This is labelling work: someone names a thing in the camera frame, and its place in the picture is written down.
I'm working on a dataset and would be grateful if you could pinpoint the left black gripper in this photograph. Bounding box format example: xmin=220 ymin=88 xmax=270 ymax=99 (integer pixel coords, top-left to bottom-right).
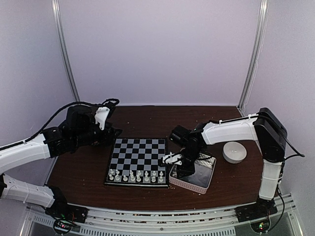
xmin=72 ymin=118 xmax=122 ymax=148

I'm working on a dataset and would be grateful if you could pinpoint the pink plastic basket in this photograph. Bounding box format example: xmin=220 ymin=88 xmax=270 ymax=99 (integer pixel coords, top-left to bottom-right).
xmin=169 ymin=153 xmax=217 ymax=194

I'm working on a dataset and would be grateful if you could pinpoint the black white chessboard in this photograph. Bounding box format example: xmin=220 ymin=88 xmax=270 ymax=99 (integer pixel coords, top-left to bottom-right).
xmin=104 ymin=138 xmax=169 ymax=187

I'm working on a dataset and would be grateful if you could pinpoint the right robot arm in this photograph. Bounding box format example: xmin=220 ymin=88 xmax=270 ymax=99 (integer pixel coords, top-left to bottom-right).
xmin=161 ymin=108 xmax=287 ymax=217

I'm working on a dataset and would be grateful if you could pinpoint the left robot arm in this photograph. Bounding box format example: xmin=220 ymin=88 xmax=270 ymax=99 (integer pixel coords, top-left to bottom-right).
xmin=0 ymin=100 xmax=122 ymax=218

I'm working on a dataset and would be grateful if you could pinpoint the red patterned bowl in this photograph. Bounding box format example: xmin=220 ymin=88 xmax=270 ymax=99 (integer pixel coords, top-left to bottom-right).
xmin=91 ymin=141 xmax=100 ymax=146

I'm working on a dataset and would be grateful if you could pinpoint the white ceramic bowl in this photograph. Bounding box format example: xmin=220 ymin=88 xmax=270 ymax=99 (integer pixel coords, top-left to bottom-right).
xmin=222 ymin=142 xmax=247 ymax=164

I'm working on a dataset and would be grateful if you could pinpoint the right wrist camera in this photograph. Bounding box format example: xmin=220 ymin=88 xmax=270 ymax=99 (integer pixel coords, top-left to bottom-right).
xmin=158 ymin=152 xmax=183 ymax=167

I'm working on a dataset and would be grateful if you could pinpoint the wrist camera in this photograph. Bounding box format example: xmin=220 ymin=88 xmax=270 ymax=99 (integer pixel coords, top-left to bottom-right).
xmin=94 ymin=102 xmax=116 ymax=131
xmin=158 ymin=152 xmax=183 ymax=167

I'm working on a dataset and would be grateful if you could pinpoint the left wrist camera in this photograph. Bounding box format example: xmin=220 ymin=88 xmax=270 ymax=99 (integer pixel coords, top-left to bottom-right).
xmin=94 ymin=102 xmax=116 ymax=131

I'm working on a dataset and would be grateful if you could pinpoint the front aluminium rail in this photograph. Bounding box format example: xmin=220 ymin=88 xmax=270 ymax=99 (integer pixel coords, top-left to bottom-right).
xmin=18 ymin=194 xmax=307 ymax=236

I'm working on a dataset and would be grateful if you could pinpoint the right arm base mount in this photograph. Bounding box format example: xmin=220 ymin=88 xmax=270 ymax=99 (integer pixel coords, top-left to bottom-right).
xmin=235 ymin=197 xmax=278 ymax=234

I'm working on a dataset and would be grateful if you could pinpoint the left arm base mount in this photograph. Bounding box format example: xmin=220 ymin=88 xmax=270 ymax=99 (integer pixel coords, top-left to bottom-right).
xmin=42 ymin=198 xmax=88 ymax=236

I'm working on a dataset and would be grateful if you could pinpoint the left aluminium frame post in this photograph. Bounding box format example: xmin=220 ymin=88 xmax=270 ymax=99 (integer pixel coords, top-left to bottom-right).
xmin=51 ymin=0 xmax=80 ymax=101

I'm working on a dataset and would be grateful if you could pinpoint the aluminium frame post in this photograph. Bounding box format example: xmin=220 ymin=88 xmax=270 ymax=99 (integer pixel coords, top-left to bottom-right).
xmin=51 ymin=0 xmax=80 ymax=101
xmin=238 ymin=0 xmax=270 ymax=114

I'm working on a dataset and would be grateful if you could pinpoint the right aluminium frame post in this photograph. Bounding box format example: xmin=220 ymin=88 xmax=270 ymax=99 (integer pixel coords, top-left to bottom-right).
xmin=238 ymin=0 xmax=270 ymax=114

